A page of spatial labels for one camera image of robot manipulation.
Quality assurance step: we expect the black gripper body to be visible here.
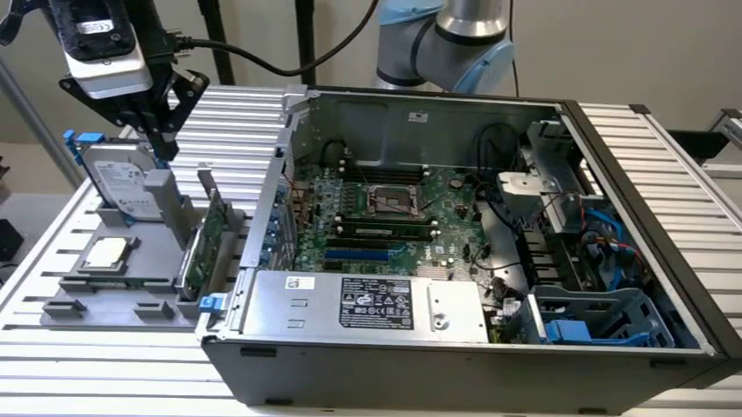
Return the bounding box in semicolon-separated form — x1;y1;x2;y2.
95;0;182;127

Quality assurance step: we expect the blue disk caddy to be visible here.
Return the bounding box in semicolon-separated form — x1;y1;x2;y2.
63;129;107;205

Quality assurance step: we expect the black stand pole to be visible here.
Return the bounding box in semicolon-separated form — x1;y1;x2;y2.
294;0;319;86
195;0;238;86

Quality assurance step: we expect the silver hard disk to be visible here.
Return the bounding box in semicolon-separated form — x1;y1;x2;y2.
79;142;163;219

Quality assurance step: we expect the silver CPU chip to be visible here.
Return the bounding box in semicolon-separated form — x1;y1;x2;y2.
83;236;142;271

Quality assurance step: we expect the small black box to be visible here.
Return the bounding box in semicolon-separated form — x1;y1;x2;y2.
0;218;26;262

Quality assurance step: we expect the green graphics card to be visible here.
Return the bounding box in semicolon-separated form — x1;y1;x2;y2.
176;162;234;304

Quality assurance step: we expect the installed black RAM stick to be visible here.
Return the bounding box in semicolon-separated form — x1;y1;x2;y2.
336;222;438;241

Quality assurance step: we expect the grey parts rack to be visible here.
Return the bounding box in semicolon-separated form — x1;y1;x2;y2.
39;169;252;334

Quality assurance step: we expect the blue expansion slot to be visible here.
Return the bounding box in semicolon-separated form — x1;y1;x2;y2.
323;246;393;262

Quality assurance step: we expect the green motherboard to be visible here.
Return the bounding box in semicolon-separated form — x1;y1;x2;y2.
287;163;495;281

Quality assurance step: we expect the silver power supply unit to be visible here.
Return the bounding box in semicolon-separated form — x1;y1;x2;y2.
230;268;490;345

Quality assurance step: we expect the metal drive cage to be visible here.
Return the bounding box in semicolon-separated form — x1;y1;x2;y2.
495;118;605;232

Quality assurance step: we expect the open black PC case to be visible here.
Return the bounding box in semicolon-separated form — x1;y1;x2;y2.
194;83;729;408

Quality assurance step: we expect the blue-grey plastic disk bay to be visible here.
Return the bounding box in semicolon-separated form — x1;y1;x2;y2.
523;283;675;349

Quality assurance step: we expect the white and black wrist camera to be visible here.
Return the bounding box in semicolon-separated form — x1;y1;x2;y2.
48;0;155;100

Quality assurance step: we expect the grey slanted frame bar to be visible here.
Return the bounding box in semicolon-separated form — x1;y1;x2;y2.
0;55;84;189

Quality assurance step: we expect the thick black camera cable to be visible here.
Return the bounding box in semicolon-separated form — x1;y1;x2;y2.
163;0;386;76

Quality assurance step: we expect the blue and black cable bundle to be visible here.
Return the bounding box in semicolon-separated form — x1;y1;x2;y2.
0;0;30;46

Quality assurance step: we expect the CPU socket with metal frame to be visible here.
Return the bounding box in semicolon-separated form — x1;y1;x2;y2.
358;182;431;219

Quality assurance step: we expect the black looped wire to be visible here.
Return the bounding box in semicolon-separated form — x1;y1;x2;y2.
473;122;526;175

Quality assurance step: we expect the blue SATA wire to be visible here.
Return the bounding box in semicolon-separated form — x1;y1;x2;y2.
578;207;646;293

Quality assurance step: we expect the black bracket block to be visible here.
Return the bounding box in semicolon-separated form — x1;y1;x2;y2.
665;128;727;160

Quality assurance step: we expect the aluminium frame profile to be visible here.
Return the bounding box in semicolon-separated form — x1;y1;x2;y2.
702;107;742;175

